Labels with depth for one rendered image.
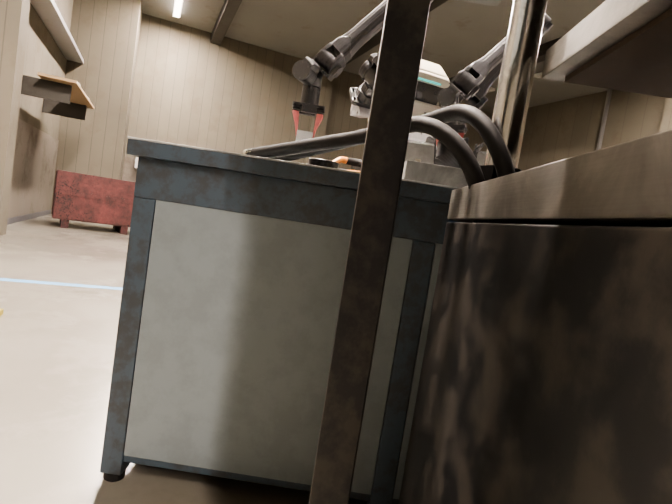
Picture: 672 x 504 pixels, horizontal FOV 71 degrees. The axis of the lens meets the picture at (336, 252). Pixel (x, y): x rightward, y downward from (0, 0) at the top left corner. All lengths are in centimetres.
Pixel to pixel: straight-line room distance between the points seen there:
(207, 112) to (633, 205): 1058
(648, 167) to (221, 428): 102
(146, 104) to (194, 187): 969
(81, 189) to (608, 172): 713
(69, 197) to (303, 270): 642
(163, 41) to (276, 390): 1023
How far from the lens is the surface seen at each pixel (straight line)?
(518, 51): 97
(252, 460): 122
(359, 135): 100
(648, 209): 38
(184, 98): 1084
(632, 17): 74
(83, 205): 737
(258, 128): 1099
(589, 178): 46
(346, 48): 155
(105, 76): 984
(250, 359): 113
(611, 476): 39
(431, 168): 119
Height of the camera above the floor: 69
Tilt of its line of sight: 4 degrees down
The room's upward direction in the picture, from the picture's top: 9 degrees clockwise
